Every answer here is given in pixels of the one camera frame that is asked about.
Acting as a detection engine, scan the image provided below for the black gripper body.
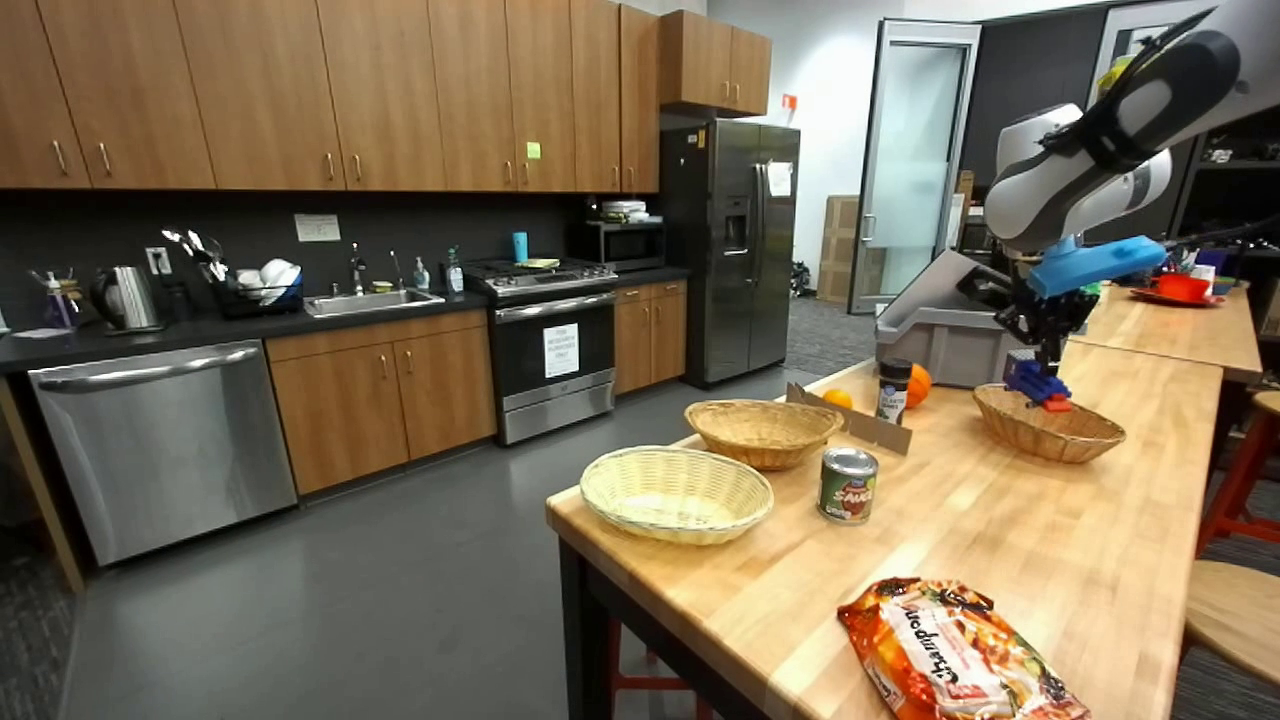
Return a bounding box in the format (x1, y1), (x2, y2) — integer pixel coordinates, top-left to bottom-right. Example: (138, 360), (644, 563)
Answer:
(994, 273), (1105, 351)

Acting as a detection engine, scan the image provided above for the blue brick toy train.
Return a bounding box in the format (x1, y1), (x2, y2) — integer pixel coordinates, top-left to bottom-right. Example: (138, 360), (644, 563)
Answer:
(999, 351), (1074, 412)

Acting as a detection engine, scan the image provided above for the brown wicker basket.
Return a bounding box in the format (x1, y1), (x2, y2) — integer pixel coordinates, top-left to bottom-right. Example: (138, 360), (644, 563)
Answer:
(680, 394), (848, 471)
(968, 378), (1129, 469)

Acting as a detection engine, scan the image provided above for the cream wicker basket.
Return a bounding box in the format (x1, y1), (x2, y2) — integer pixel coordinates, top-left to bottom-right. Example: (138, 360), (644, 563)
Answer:
(576, 438), (781, 548)

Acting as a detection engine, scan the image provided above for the grey plastic bin with lid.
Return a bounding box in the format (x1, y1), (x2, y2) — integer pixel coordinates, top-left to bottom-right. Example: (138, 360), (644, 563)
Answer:
(871, 249), (1072, 391)

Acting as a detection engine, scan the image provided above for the red bowl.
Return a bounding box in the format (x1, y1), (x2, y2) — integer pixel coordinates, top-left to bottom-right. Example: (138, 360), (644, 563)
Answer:
(1148, 266), (1221, 310)

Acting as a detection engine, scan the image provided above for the spice bottle black lid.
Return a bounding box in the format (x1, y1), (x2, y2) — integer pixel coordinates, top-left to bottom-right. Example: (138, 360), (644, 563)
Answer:
(871, 357), (915, 427)

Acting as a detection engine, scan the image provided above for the flat grey metal tool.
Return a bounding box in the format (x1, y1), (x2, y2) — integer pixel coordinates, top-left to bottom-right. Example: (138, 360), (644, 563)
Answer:
(784, 378), (915, 460)

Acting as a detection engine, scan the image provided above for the cardboard box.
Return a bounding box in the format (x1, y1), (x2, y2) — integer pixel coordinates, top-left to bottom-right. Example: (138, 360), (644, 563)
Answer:
(816, 191), (863, 310)

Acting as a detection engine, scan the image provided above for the red stool with wooden seat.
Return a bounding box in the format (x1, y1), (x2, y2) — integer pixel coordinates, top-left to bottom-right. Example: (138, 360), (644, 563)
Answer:
(1196, 387), (1280, 557)

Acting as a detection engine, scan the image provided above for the tin can green label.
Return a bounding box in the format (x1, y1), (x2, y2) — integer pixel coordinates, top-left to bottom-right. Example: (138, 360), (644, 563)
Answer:
(816, 446), (885, 528)

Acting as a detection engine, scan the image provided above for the frosted glass door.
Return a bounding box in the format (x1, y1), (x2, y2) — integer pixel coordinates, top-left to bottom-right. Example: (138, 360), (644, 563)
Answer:
(848, 17), (989, 321)

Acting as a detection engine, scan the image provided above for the orange snack bag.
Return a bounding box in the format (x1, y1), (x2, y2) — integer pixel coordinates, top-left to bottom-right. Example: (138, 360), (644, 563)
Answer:
(836, 571), (1094, 720)

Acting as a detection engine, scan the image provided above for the round wooden stool seat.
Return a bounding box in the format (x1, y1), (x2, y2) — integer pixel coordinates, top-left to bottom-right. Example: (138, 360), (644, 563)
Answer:
(1178, 557), (1280, 692)

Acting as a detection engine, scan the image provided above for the stainless steel refrigerator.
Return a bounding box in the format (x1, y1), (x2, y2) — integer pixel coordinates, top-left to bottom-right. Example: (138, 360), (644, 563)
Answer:
(661, 116), (804, 391)

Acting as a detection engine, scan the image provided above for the narrow wooden base cabinet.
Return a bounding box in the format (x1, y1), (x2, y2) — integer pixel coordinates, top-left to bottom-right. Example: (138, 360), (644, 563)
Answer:
(611, 274), (692, 400)

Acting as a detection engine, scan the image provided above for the wooden cabinet above refrigerator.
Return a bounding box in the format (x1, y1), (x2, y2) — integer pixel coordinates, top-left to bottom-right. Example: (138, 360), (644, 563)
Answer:
(654, 8), (776, 120)

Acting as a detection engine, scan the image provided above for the black microwave oven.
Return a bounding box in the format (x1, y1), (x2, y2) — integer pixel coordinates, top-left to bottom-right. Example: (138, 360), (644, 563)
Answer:
(571, 216), (673, 266)

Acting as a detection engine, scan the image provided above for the white paper sheet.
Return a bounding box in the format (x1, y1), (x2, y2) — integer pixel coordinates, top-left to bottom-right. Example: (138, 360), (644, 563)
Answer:
(539, 321), (582, 385)

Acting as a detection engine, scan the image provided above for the stainless steel oven range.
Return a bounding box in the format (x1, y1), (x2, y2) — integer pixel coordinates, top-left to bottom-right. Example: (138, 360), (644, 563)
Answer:
(477, 259), (623, 446)

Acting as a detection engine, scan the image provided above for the red metal stool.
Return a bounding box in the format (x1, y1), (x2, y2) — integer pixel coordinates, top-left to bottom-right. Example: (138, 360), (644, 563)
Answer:
(602, 611), (722, 720)

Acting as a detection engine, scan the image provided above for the wooden sink base cabinet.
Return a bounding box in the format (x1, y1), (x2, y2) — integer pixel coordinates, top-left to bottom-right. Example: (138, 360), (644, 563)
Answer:
(264, 307), (500, 499)

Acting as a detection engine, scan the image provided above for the steel kitchen sink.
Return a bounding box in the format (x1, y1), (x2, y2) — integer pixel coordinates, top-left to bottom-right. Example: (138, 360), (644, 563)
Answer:
(299, 283), (447, 321)

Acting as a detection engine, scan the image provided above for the dish rack with dishes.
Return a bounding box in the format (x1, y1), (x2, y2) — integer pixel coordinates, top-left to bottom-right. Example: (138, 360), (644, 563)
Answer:
(195, 252), (308, 321)

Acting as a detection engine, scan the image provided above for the stainless steel dishwasher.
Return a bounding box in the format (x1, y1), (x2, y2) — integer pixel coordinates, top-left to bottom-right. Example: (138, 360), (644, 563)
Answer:
(23, 333), (299, 568)

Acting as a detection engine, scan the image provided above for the silver electric kettle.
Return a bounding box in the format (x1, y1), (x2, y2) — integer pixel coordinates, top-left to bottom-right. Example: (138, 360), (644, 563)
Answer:
(97, 259), (161, 333)

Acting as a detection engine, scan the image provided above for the clear utensil jar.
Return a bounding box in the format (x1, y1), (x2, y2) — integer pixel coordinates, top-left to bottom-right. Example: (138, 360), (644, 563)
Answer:
(33, 262), (84, 333)

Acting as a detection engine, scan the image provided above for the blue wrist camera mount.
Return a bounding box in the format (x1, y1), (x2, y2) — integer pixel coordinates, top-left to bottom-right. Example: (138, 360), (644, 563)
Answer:
(1023, 230), (1170, 304)

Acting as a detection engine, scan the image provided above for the white wall notice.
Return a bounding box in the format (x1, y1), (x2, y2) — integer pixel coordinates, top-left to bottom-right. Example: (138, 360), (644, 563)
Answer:
(291, 207), (342, 249)

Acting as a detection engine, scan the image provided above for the wooden wall cabinet row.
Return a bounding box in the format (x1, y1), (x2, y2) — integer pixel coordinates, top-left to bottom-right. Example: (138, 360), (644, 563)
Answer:
(0, 0), (662, 196)

